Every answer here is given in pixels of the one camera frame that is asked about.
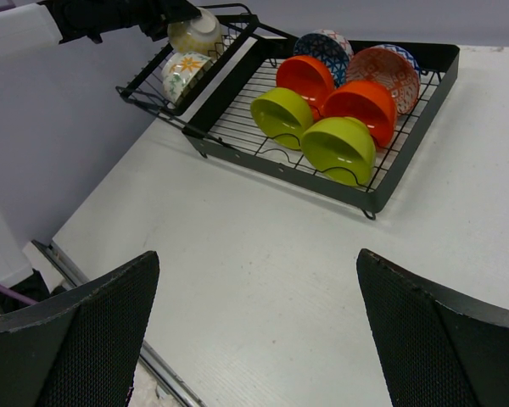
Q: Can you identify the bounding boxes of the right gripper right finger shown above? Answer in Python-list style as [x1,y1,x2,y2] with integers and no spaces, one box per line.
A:
[356,248,509,406]

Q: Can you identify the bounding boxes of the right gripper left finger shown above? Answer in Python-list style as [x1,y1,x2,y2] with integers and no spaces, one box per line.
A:
[0,251,159,406]

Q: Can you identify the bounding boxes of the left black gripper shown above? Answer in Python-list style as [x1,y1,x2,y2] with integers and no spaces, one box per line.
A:
[38,0,201,44]

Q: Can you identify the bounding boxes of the yellow teal patterned bowl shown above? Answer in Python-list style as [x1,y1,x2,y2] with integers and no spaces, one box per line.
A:
[167,8,223,59]

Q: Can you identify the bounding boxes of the white floral bowl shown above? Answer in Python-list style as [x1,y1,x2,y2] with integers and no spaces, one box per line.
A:
[161,52,213,106]

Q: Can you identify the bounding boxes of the green bowl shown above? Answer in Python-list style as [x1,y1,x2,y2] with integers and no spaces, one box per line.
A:
[300,117,376,187]
[250,87,314,150]

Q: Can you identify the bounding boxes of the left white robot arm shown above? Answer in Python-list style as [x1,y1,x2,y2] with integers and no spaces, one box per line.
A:
[0,1,201,58]

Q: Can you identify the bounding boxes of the left orange bowl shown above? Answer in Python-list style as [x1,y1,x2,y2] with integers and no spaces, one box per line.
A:
[276,55,335,110]

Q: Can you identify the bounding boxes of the orange bowl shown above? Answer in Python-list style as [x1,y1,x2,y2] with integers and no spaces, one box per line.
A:
[276,55,335,110]
[322,80,398,148]

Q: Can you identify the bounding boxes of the blue patterned bowl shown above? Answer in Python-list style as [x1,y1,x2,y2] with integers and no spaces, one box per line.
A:
[293,29,354,88]

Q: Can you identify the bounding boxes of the right orange bowl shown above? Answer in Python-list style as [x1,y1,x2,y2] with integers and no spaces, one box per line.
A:
[322,80,398,148]

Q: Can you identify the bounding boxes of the red patterned bowl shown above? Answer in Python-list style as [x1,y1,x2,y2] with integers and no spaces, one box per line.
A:
[346,44,421,114]

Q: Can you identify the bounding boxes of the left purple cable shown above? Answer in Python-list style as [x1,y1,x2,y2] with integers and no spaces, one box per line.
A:
[0,270,39,307]

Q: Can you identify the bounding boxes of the black wire dish rack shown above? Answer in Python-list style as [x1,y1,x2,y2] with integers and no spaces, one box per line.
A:
[118,3,460,219]

